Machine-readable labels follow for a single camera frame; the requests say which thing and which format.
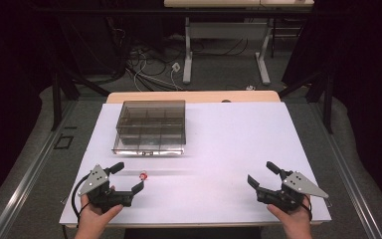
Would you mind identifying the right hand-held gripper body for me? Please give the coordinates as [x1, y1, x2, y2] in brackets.
[256, 170, 330, 213]

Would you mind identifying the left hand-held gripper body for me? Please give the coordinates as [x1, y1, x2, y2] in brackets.
[78, 164, 135, 214]

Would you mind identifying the person's right hand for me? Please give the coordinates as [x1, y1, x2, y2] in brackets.
[266, 194, 313, 231]

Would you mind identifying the person's left hand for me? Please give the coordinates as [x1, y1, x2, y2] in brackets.
[79, 185, 124, 231]

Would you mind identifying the white table mat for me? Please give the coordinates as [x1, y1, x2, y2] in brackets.
[59, 102, 332, 227]

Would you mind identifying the clear plastic compartment box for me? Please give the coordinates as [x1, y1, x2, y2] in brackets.
[111, 100, 187, 156]

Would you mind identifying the black metal stand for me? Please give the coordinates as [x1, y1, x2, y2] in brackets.
[48, 63, 112, 132]
[278, 66, 334, 135]

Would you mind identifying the dark curtain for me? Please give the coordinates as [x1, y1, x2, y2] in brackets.
[282, 0, 382, 213]
[0, 0, 127, 217]

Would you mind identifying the white desk with metal legs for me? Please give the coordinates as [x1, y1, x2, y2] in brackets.
[163, 0, 315, 86]

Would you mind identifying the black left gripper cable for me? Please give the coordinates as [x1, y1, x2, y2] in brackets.
[71, 174, 92, 229]

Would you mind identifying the metal floor rail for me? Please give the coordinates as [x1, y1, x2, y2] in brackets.
[0, 99, 79, 239]
[307, 101, 382, 239]

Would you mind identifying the bundle of floor cables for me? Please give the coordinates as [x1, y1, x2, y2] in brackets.
[105, 16, 187, 93]

